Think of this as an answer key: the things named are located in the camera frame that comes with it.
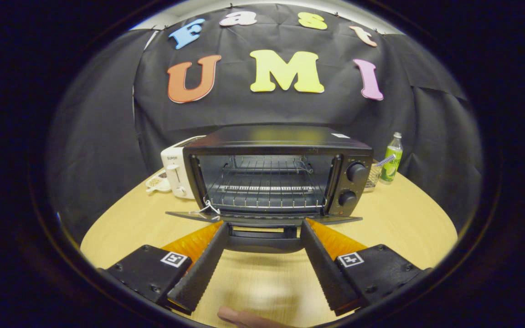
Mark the green label drink bottle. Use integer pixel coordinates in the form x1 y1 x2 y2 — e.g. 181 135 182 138
380 132 403 184

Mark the black toaster oven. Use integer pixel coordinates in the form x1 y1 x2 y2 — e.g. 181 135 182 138
166 125 373 254

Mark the black backdrop cloth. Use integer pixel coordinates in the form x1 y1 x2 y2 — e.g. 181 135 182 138
46 4 484 242

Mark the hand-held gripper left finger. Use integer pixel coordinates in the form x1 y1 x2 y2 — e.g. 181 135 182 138
98 220 230 315

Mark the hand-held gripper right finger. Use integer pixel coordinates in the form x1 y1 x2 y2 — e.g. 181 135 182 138
300 218 432 317

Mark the white pop-up toaster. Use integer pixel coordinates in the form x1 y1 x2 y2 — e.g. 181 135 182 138
161 135 206 200

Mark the small white plate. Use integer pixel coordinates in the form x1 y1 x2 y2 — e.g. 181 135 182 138
146 171 172 194

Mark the metal wire basket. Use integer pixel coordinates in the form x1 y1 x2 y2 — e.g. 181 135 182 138
365 155 395 190

